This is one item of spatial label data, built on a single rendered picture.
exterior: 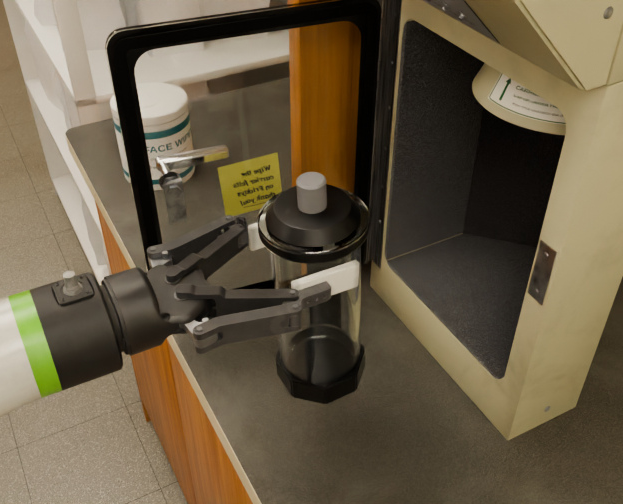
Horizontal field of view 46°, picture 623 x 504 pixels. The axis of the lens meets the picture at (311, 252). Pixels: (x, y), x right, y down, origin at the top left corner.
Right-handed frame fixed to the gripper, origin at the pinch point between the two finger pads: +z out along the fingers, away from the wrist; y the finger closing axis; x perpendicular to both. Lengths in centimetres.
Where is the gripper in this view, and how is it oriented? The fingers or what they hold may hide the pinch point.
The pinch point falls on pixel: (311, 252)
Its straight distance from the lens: 72.8
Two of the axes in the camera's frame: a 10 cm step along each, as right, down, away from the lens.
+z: 8.8, -2.9, 3.7
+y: -4.7, -5.6, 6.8
